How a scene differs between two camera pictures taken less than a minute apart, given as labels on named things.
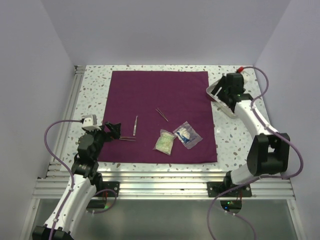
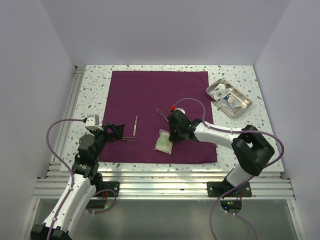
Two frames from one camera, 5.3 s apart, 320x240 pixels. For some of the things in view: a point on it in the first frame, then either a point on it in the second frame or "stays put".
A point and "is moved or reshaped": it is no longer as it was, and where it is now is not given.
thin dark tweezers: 161,113 stays put
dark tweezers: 121,138 stays put
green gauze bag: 165,142 stays put
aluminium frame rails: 152,185 stays put
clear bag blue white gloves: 186,133 is moved or reshaped
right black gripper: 221,84 → 172,137
